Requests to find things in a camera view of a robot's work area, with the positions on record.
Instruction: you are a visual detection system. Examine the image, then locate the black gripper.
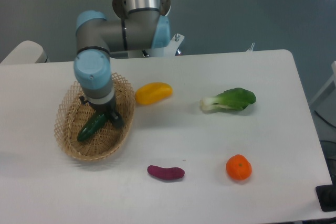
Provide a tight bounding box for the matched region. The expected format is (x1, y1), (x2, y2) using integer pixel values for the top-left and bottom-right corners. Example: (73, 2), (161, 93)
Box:
(79, 95), (124, 129)

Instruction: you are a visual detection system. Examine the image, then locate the dark green cucumber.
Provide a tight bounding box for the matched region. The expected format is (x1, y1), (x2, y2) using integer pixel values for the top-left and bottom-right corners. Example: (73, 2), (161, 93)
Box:
(77, 112), (107, 142)

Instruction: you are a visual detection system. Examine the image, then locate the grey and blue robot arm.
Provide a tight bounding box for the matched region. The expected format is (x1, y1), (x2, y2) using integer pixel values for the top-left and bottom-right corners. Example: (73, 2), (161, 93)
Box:
(73, 0), (171, 129)

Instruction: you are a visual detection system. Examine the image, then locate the woven wicker basket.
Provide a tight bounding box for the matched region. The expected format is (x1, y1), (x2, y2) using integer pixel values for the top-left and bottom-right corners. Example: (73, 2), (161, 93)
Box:
(54, 72), (135, 161)

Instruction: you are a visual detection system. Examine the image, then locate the yellow bell pepper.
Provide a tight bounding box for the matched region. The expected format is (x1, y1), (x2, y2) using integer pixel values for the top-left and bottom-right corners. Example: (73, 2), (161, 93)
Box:
(135, 82), (173, 105)

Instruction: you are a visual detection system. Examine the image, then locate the purple sweet potato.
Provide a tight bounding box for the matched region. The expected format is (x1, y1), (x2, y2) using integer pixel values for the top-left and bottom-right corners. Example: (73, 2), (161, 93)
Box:
(147, 165), (185, 181)

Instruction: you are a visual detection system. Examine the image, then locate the white chair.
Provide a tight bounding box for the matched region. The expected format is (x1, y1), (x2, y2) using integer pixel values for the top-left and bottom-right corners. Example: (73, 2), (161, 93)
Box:
(1, 40), (50, 66)

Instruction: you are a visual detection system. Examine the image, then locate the green bok choy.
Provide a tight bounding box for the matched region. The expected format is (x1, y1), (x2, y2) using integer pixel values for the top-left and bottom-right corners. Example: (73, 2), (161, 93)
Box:
(200, 88), (256, 112)

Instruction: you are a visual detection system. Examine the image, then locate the orange tangerine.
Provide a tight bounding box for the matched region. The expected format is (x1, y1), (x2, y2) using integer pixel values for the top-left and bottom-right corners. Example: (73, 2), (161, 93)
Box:
(225, 154), (253, 181)

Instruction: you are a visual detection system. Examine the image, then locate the black device at table edge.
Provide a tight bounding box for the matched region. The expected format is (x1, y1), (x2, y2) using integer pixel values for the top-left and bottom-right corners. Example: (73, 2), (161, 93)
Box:
(316, 185), (335, 212)

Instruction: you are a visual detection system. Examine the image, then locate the white frame at right edge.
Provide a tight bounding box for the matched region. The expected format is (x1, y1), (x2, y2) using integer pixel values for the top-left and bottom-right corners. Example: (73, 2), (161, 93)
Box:
(309, 61), (335, 108)

